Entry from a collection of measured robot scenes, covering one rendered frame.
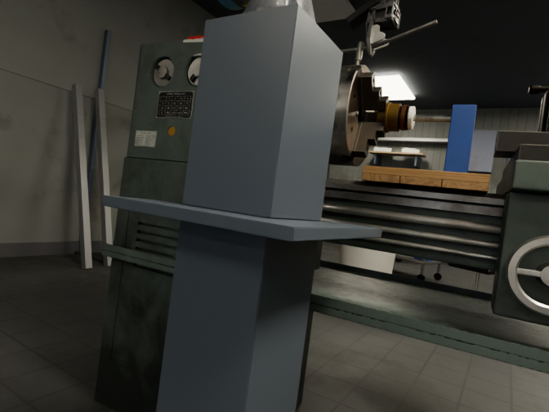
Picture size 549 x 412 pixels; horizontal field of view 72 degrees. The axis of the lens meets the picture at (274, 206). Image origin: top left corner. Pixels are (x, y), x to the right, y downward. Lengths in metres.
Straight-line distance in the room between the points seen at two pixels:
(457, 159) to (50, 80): 3.59
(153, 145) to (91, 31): 3.15
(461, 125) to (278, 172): 0.68
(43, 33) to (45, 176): 1.24
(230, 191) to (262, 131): 0.12
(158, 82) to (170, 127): 0.17
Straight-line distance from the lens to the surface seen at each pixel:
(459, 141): 1.18
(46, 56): 4.13
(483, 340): 0.92
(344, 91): 1.15
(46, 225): 4.12
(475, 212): 1.04
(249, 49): 0.71
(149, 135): 1.36
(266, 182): 0.62
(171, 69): 1.38
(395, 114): 1.21
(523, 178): 0.90
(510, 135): 1.09
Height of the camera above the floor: 0.78
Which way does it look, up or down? 1 degrees down
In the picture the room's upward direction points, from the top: 7 degrees clockwise
